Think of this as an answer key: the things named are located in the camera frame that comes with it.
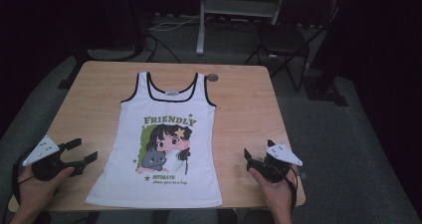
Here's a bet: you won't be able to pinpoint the person's right hand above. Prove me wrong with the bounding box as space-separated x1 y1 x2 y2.
248 165 299 216

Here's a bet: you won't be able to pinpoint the black folding chair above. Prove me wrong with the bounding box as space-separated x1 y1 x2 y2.
245 0 339 93

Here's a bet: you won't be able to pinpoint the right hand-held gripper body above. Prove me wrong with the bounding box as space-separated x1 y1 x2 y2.
246 142 305 184

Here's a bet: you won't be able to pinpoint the person's grey pants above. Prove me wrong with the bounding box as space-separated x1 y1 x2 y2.
96 209 218 224

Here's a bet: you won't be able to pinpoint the white metal desk frame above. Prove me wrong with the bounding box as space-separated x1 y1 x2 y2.
195 0 287 56

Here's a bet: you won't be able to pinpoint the black stand with base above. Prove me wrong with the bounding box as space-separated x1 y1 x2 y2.
303 0 353 108

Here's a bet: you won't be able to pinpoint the white floor cable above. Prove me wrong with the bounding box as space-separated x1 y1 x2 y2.
148 14 202 32

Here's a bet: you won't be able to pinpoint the white printed tank top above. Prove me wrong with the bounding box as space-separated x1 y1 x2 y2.
84 71 224 209

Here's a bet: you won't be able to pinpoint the person's left hand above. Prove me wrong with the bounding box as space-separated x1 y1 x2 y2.
18 165 76 216

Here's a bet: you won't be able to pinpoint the dark stand with curved base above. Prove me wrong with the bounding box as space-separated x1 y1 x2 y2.
85 0 147 63

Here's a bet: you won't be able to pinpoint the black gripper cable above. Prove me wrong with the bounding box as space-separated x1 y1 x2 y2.
263 158 300 215
2 150 38 224

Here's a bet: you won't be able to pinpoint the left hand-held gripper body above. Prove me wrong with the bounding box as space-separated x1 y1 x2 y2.
21 134 87 182

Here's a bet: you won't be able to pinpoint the black floor cable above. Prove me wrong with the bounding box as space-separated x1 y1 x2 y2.
145 33 182 64

